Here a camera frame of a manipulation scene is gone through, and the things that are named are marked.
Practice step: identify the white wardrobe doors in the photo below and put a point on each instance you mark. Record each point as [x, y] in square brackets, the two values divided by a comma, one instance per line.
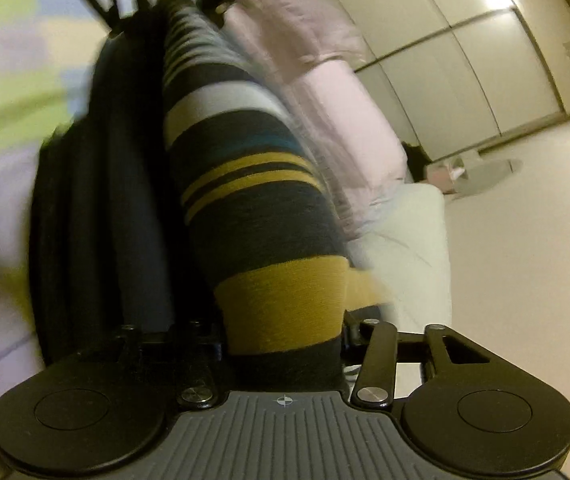
[452, 75]

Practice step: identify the checkered blue green bedsheet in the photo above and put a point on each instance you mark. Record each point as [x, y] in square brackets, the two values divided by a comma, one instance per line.
[48, 49]

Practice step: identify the black storage bag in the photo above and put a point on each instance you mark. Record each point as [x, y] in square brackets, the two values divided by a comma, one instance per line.
[105, 255]

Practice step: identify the pink box on floor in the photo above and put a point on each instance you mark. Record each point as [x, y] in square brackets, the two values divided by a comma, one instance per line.
[444, 176]

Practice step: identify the grey pink folded blanket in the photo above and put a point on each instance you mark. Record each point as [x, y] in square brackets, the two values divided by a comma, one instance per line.
[304, 49]

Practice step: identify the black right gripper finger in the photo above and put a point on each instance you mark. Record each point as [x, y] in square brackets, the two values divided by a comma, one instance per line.
[373, 345]

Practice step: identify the dark striped knit sweater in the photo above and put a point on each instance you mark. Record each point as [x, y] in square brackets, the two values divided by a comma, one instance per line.
[260, 235]

